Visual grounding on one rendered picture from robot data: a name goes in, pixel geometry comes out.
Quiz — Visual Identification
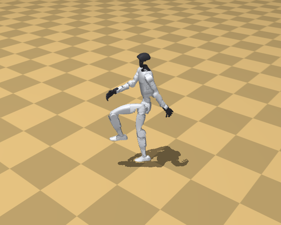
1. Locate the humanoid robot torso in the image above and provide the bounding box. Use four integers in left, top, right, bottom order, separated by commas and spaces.
138, 68, 153, 113

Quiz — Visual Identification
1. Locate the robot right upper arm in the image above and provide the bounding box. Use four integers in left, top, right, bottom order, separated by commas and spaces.
128, 67, 141, 87

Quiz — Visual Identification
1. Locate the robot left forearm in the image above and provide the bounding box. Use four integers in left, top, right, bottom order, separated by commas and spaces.
154, 92, 168, 110

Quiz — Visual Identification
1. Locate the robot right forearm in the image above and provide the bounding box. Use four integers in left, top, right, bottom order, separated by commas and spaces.
116, 82, 129, 93

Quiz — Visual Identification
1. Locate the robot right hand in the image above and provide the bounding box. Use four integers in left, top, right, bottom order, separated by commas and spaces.
106, 88, 118, 101

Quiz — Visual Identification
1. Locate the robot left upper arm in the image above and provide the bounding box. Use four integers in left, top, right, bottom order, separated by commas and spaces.
144, 73, 159, 98

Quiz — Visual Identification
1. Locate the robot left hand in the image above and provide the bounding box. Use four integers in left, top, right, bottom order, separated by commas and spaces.
163, 107, 173, 117

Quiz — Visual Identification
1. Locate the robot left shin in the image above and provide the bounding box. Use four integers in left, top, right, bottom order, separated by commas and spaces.
108, 114, 123, 137

